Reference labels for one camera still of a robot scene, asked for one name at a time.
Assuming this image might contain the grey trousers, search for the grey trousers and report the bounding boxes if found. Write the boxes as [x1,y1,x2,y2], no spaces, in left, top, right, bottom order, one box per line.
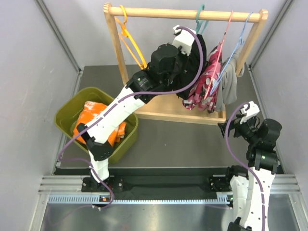
[215,48,245,112]

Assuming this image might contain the black trousers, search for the black trousers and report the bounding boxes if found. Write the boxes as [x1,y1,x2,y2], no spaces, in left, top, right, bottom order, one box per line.
[168,33,208,100]

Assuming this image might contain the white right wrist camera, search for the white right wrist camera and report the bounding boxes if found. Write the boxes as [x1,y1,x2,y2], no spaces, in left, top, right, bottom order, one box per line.
[239,101,260,124]

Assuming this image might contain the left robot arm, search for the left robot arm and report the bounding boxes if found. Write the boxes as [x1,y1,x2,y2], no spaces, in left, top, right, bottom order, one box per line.
[77,43,192,191]

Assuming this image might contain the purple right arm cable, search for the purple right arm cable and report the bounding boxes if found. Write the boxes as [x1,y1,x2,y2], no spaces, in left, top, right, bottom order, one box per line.
[224,102,267,231]

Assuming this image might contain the orange trousers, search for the orange trousers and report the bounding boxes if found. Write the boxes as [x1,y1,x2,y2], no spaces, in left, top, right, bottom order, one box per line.
[73,101,127,147]

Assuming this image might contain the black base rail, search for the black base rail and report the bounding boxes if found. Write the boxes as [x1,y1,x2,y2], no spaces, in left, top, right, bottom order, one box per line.
[81,174,231,200]

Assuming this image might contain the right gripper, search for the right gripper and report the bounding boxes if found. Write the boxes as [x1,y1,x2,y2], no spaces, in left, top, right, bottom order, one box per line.
[218,113,260,143]

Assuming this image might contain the blue hanger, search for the blue hanger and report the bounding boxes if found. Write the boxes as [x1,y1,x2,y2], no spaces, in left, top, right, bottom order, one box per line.
[210,12,253,95]

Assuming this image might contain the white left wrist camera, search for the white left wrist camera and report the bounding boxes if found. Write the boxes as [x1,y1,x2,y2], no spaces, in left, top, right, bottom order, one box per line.
[172,25,195,56]

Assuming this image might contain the wooden clothes rack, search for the wooden clothes rack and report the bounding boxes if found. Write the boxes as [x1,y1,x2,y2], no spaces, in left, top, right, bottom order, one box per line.
[103,3,268,125]

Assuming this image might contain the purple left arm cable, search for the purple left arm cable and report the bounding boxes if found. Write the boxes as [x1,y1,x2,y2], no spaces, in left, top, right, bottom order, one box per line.
[57,26,203,209]

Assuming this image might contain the teal hanger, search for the teal hanger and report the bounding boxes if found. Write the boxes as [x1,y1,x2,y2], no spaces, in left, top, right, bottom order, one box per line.
[195,4,209,34]

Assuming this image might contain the pink camouflage trousers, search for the pink camouflage trousers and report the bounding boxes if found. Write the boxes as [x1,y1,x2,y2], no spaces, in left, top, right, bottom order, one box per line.
[182,46,222,113]

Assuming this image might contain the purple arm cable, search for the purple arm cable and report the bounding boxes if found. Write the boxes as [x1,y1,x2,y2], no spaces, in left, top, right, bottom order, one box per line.
[224,102,267,231]
[57,26,203,209]

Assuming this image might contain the pink hanger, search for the pink hanger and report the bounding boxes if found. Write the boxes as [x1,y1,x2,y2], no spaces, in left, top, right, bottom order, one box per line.
[204,11,234,100]

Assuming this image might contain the yellow orange hanger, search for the yellow orange hanger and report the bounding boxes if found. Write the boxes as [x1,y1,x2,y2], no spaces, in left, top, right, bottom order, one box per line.
[115,5,147,70]

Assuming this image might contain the olive green plastic basket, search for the olive green plastic basket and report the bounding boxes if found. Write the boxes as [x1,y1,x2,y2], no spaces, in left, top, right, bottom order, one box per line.
[54,87,139,164]

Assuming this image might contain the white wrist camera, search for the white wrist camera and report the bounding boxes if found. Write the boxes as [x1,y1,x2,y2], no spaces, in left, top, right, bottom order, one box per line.
[239,101,260,124]
[172,25,195,56]

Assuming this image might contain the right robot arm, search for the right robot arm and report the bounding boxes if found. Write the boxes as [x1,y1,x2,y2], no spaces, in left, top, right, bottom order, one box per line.
[218,116,282,231]

